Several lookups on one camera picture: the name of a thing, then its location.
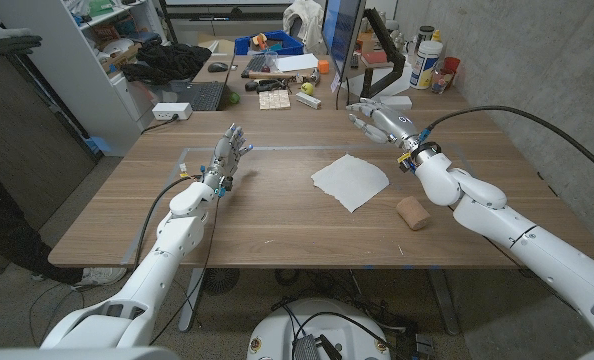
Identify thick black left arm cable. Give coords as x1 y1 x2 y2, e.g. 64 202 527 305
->
131 174 204 271

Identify white power adapter box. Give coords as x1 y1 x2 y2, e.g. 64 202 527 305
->
151 102 194 121

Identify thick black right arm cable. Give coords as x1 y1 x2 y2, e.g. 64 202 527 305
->
424 104 594 184

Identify black cloth pile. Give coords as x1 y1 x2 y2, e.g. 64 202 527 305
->
120 42 213 85

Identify wooden handle hammer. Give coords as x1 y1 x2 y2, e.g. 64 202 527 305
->
246 67 321 84

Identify grey table leg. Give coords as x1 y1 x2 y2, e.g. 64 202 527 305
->
177 268 208 333
426 269 461 336

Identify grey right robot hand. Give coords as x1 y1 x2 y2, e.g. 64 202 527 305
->
346 98 431 154

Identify white wipes canister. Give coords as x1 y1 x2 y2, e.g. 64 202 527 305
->
409 39 444 91

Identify white rectangular bar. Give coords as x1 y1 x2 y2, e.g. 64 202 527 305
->
295 91 323 110

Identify clear glass jar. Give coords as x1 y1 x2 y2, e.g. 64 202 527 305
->
430 67 453 95

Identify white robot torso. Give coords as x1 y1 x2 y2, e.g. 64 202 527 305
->
0 345 178 360

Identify white paper towel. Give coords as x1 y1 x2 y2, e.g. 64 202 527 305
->
310 153 391 214

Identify white flat box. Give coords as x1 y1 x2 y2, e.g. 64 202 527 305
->
378 94 413 111

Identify small black gadget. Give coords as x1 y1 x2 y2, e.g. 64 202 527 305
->
244 78 289 94

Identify person's gloved hand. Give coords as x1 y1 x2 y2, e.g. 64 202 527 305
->
0 15 43 57

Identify grey finned module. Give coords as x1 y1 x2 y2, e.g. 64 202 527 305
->
292 334 323 360

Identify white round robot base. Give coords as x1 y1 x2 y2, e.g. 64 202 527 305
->
246 298 392 360

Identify black laptop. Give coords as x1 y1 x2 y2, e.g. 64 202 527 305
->
164 49 238 112

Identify brown wooden partition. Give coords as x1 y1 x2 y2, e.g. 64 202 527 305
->
0 49 98 231

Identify brown cork block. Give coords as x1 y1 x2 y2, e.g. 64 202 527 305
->
395 195 432 232

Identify wooden blocks set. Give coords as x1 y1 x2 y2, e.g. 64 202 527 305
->
258 89 292 111

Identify person's dark trouser leg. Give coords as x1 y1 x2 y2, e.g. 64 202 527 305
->
0 159 84 286

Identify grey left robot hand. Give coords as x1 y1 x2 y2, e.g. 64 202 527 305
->
201 124 254 197

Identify white shelf unit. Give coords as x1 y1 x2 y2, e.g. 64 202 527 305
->
0 0 168 156

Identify white paper sheet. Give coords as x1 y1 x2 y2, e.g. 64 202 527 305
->
275 52 320 73

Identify black lid bottle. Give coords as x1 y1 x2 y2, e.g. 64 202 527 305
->
416 24 436 49

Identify round black floor fan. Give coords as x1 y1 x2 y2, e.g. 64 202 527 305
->
202 268 241 296

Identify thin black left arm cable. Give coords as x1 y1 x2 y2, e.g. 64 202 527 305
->
149 195 223 346

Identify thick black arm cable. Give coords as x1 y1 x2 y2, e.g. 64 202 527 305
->
424 104 594 184
131 174 204 271

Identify person's white shoe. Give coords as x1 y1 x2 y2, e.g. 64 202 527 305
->
74 267 128 290

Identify black keyboard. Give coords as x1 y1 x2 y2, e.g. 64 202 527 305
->
240 53 269 79

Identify white garment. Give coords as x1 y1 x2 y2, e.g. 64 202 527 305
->
282 0 325 49

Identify blue plastic bin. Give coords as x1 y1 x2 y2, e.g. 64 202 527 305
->
234 29 305 56

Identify computer monitor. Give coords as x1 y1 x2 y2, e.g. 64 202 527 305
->
321 0 367 81

